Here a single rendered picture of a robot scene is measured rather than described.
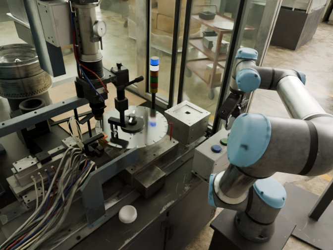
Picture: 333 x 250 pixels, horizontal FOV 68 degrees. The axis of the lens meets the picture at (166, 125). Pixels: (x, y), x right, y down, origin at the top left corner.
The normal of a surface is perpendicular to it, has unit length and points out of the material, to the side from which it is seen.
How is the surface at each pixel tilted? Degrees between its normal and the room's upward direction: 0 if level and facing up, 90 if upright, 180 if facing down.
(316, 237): 0
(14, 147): 0
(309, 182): 0
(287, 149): 57
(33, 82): 90
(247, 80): 91
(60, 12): 90
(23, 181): 90
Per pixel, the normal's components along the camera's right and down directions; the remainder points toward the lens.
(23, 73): 0.55, 0.51
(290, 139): -0.05, -0.29
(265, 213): -0.17, 0.58
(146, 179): 0.05, -0.80
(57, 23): 0.72, 0.44
